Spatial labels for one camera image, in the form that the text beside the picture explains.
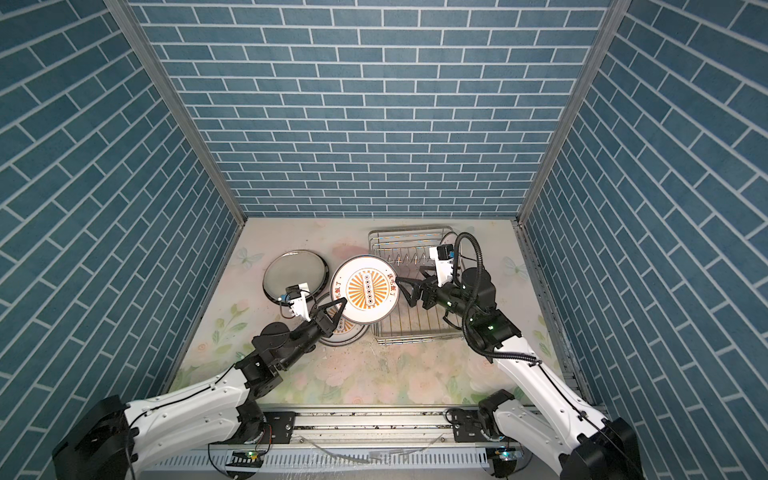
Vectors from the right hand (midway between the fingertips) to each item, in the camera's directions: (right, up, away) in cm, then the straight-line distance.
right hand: (406, 272), depth 72 cm
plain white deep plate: (-39, -1, +30) cm, 49 cm away
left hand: (-14, -8, +1) cm, 16 cm away
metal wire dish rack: (+2, +5, +37) cm, 37 cm away
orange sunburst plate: (-9, -4, +3) cm, 11 cm away
